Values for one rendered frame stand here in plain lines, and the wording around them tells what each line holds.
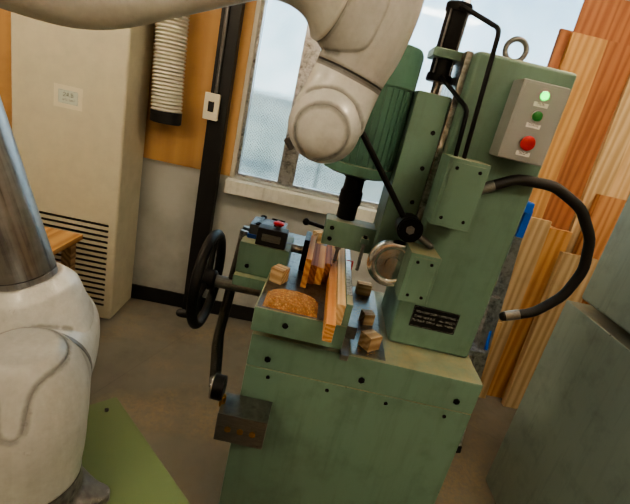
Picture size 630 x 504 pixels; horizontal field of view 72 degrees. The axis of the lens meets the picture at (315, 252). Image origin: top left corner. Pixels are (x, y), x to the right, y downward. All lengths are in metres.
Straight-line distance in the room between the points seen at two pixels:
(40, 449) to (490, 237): 0.96
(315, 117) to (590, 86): 2.15
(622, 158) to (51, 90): 2.82
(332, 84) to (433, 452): 0.96
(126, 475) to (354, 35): 0.78
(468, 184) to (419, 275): 0.23
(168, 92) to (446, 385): 1.81
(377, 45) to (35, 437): 0.67
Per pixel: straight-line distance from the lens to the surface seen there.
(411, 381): 1.12
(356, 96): 0.62
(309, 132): 0.58
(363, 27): 0.61
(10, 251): 0.81
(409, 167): 1.08
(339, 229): 1.14
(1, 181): 0.79
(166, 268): 2.73
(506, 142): 1.02
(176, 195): 2.57
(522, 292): 2.52
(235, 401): 1.15
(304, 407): 1.16
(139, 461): 0.91
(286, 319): 0.97
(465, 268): 1.13
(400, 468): 1.29
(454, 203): 0.99
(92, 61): 2.34
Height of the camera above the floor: 1.35
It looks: 19 degrees down
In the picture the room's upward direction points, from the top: 13 degrees clockwise
